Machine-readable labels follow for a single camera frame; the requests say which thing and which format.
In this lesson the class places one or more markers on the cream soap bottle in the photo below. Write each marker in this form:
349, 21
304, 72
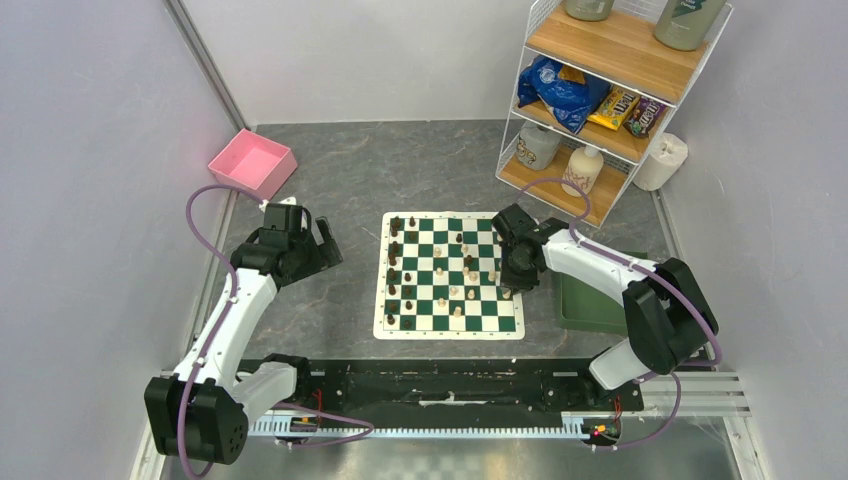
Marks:
583, 168

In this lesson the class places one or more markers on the blue snack bag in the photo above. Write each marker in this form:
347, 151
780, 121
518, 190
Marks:
569, 95

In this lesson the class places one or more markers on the green bottle top right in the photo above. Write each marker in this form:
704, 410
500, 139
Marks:
683, 24

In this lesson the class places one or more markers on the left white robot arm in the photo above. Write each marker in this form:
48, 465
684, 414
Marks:
202, 411

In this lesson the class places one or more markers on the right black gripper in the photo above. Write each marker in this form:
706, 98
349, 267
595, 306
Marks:
522, 283

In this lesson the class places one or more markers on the white wire wooden shelf rack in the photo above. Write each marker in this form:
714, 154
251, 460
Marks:
638, 84

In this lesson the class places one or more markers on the pink plastic bin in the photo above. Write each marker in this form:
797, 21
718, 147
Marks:
254, 163

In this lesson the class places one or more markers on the grey jar with lettering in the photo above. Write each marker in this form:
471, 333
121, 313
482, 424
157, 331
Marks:
536, 146

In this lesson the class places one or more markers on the yellow candy bag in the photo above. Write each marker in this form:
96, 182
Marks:
615, 108

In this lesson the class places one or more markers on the white paper towel roll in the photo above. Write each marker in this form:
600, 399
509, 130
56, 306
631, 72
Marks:
665, 157

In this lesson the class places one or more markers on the green plastic tray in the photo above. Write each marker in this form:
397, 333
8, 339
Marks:
590, 287

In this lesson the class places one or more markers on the green white chess mat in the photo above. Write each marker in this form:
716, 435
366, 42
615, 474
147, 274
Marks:
439, 279

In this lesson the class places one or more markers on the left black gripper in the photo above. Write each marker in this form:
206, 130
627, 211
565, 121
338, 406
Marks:
324, 255

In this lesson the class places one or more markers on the brown candy bag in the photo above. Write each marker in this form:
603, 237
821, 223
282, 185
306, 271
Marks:
644, 117

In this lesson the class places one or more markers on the green bottle top left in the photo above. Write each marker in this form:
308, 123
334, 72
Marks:
589, 10

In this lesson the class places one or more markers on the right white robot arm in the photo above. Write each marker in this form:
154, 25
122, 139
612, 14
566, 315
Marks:
667, 316

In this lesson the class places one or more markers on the dark chess rook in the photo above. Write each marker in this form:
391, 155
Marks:
396, 224

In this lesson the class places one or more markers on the green bottle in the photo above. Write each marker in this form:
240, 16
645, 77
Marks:
589, 10
683, 24

